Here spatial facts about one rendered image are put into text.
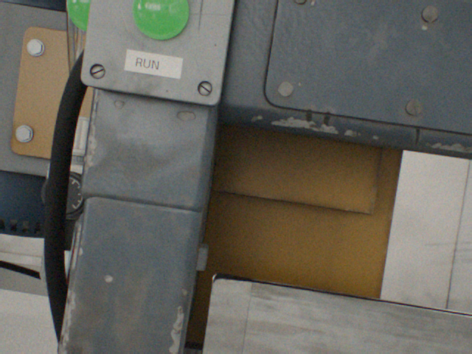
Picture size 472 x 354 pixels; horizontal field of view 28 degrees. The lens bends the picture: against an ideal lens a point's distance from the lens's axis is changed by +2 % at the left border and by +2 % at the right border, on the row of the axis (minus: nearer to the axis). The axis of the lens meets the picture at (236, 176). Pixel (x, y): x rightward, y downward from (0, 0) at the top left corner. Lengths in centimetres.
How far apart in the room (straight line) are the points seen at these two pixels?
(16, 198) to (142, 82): 50
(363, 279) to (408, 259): 502
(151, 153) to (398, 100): 15
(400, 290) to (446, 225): 48
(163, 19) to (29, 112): 47
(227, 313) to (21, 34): 38
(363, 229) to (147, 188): 34
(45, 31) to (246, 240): 29
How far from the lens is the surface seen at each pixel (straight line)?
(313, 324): 74
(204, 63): 51
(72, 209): 77
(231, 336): 73
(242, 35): 57
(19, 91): 96
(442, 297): 596
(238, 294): 73
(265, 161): 80
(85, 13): 53
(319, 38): 57
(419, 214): 586
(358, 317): 74
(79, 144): 78
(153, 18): 50
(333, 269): 87
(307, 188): 81
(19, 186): 100
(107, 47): 52
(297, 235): 86
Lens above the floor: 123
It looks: 3 degrees down
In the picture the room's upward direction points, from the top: 9 degrees clockwise
